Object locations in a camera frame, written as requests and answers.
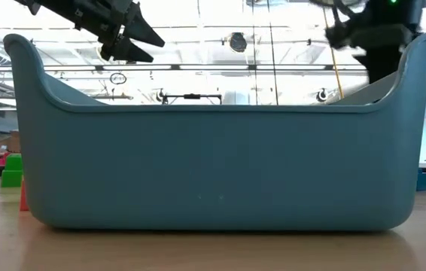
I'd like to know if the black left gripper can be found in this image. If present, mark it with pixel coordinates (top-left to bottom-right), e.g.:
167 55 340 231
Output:
13 0 166 64

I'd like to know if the green toy building block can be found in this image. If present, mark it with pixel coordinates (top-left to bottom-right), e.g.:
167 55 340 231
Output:
5 153 23 172
0 169 24 189

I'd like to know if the orange toy building block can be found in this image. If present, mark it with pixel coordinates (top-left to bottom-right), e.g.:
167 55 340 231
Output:
19 175 30 212

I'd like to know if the blue toy building block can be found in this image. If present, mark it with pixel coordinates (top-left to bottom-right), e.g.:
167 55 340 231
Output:
415 167 426 193

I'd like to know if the black bar stand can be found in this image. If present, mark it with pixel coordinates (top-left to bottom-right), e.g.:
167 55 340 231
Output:
161 92 224 106

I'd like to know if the black round hanging fixture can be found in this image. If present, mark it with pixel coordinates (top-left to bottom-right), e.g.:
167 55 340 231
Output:
229 32 248 53

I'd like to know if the slate blue plastic bin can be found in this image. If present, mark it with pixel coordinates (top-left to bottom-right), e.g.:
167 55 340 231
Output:
2 32 426 232

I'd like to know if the cardboard box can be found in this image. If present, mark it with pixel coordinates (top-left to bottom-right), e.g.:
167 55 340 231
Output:
0 130 21 154

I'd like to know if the yellow pole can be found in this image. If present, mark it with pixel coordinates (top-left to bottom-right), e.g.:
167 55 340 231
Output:
322 6 345 99

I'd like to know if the thin black cable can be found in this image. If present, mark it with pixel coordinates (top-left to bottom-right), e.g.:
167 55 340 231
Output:
266 0 278 106

